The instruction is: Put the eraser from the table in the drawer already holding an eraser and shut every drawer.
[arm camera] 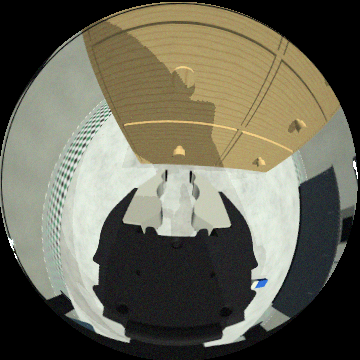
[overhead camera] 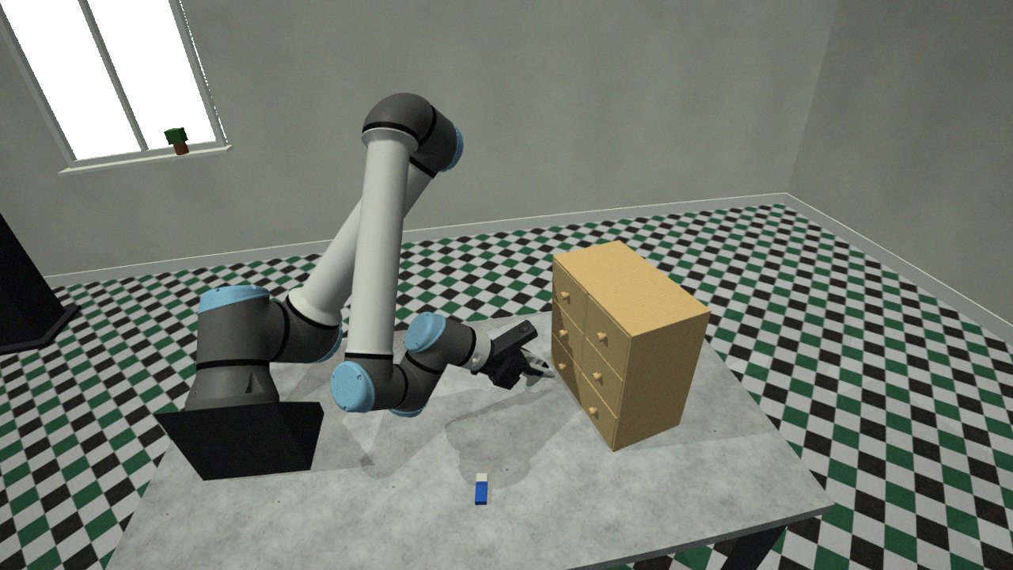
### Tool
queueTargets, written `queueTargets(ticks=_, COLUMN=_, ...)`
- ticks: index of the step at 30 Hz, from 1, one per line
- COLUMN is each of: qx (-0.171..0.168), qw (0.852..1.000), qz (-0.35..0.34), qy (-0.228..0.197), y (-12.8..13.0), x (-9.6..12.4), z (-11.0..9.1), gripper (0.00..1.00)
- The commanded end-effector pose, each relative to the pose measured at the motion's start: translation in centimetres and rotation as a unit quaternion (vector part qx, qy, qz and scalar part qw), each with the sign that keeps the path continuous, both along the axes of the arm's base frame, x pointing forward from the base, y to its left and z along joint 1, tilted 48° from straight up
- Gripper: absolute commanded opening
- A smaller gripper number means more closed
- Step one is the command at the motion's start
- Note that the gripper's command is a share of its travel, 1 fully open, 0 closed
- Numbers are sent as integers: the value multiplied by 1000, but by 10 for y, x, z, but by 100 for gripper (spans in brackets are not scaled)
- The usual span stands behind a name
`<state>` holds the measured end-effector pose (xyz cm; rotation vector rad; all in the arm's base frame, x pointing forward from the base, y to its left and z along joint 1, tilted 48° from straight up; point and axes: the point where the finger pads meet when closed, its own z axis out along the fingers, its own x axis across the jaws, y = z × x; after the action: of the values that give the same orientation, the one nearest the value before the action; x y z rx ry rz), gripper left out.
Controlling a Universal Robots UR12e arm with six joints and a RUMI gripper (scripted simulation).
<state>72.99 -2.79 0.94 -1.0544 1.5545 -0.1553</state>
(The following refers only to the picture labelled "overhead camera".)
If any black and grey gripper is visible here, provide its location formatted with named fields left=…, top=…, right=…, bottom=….
left=470, top=339, right=555, bottom=390

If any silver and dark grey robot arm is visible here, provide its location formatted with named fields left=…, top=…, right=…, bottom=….
left=184, top=93, right=491, bottom=418

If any brown wooden chest of drawers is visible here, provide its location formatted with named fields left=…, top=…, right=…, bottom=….
left=552, top=240, right=711, bottom=452

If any blue and white eraser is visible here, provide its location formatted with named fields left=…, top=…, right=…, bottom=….
left=475, top=473, right=488, bottom=505

